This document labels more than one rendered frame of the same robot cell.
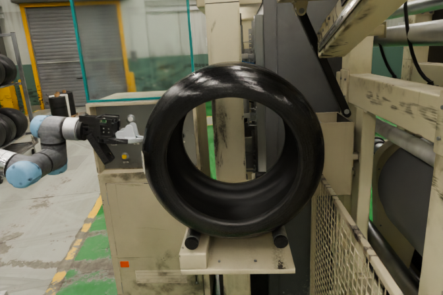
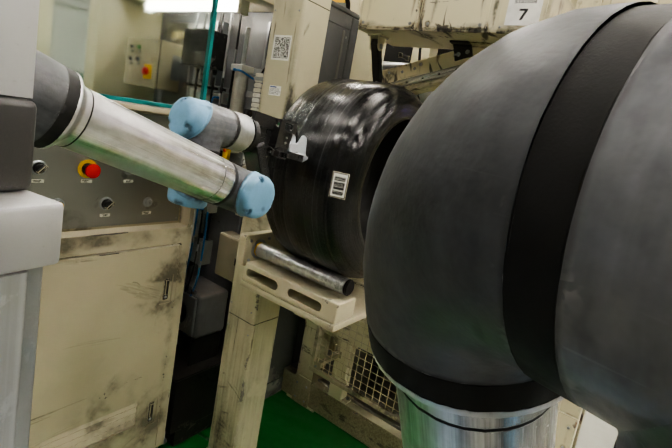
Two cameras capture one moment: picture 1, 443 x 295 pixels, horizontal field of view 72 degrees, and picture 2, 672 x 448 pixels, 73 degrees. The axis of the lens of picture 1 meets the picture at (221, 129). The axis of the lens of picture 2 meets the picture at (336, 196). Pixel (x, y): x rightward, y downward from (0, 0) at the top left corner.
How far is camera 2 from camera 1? 120 cm
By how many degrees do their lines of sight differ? 58
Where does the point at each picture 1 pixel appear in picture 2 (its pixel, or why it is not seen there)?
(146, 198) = (97, 284)
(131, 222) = (56, 339)
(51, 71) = not seen: outside the picture
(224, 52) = (308, 64)
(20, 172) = (269, 188)
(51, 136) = (221, 138)
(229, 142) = not seen: hidden behind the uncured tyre
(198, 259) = (349, 307)
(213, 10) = (310, 10)
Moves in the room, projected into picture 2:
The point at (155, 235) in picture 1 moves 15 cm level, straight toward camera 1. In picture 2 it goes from (99, 353) to (140, 370)
